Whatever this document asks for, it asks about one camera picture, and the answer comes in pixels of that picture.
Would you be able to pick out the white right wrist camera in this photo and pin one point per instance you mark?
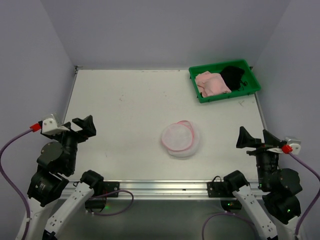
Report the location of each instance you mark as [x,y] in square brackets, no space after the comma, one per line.
[293,145]

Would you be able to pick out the black bra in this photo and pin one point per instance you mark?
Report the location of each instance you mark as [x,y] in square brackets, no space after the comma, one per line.
[232,77]

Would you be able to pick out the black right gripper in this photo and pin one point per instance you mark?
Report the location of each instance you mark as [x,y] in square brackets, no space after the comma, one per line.
[261,150]

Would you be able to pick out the green plastic tray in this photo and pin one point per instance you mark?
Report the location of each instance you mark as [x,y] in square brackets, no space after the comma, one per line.
[252,84]

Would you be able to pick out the pink bra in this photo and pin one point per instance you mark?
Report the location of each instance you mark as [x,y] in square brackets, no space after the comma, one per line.
[211,84]

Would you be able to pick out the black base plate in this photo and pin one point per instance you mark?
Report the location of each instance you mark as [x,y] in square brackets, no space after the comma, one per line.
[110,187]
[222,188]

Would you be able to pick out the aluminium mounting rail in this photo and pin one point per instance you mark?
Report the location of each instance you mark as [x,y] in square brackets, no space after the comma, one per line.
[168,189]

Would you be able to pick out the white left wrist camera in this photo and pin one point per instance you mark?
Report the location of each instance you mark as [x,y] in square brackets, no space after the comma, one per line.
[51,125]

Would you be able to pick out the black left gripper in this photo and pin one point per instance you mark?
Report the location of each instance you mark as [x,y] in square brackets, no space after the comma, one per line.
[69,133]

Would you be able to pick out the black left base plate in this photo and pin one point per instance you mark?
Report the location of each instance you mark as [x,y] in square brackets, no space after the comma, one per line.
[110,187]

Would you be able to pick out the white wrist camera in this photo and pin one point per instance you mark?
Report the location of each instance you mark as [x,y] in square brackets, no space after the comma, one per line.
[293,145]
[51,125]

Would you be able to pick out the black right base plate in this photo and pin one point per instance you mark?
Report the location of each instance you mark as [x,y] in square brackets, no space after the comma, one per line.
[222,188]

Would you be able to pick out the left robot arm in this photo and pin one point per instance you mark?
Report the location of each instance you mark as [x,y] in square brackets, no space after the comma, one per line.
[43,193]

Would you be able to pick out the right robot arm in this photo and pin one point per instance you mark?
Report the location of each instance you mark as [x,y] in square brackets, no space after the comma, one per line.
[277,219]

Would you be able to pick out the white mesh laundry bag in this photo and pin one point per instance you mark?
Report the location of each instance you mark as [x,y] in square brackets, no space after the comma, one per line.
[181,139]

